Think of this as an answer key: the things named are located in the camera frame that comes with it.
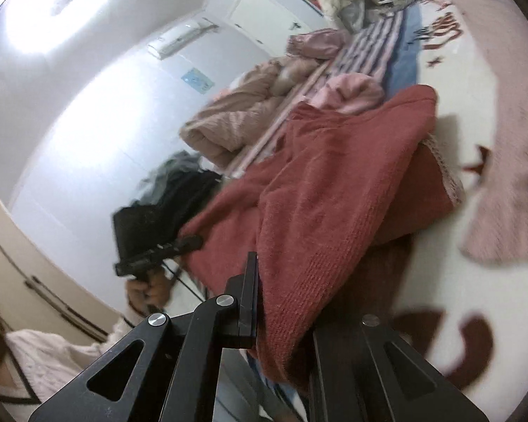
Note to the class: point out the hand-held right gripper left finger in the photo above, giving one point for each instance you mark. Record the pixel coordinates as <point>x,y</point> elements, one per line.
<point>248,299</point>

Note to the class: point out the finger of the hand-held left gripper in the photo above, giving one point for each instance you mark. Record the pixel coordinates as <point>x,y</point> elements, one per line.
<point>185,244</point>

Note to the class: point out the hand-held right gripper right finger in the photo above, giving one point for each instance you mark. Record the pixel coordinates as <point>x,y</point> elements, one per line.
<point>334,365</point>

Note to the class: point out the red knit sweater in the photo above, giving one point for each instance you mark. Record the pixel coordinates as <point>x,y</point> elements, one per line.
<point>334,193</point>

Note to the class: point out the person's left hand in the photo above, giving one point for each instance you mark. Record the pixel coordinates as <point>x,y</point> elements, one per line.
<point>156,292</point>

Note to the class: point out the black garment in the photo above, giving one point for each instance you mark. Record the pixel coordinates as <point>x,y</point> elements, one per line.
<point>193,198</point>

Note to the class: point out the beige wardrobe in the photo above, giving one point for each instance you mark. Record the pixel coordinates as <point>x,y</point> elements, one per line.
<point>26,263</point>

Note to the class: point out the pink ribbed quilt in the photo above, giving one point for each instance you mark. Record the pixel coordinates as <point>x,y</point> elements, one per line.
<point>237,114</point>

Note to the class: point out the white air conditioner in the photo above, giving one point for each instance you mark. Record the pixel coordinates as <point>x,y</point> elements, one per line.
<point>180,37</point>

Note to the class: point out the pink small garment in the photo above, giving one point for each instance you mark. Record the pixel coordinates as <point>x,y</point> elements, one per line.
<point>352,92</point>

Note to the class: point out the shiny pink satin cloth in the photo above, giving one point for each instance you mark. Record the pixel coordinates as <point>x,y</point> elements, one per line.
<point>317,44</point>

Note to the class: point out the round ceiling light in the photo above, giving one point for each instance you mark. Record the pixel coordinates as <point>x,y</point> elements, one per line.
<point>57,4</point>

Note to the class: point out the white door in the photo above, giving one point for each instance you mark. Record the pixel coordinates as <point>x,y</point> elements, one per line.
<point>273,13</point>

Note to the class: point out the striped bed sheet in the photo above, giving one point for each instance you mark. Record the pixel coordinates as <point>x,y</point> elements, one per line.
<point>449,96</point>

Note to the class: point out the large pink pillow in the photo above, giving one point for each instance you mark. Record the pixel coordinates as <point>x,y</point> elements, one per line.
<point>506,118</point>

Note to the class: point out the blue wall poster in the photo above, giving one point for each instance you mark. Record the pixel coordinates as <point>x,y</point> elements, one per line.
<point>198,80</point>

